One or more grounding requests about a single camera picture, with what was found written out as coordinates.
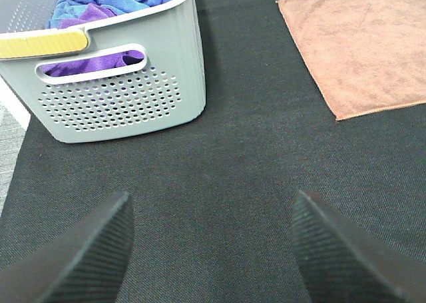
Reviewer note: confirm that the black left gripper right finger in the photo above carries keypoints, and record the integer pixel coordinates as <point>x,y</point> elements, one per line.
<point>341,262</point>

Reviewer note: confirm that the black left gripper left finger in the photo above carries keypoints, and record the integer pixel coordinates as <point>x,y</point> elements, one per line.
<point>85,264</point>

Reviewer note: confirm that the orange-brown towel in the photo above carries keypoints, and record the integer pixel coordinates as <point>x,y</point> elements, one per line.
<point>366,56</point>

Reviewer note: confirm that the black table cloth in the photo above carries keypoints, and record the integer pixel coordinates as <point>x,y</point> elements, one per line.
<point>213,198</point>

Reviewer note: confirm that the grey perforated laundry basket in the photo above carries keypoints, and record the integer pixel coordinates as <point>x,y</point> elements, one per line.
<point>167,88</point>

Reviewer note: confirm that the purple towel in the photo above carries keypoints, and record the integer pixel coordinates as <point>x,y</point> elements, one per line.
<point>94,64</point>

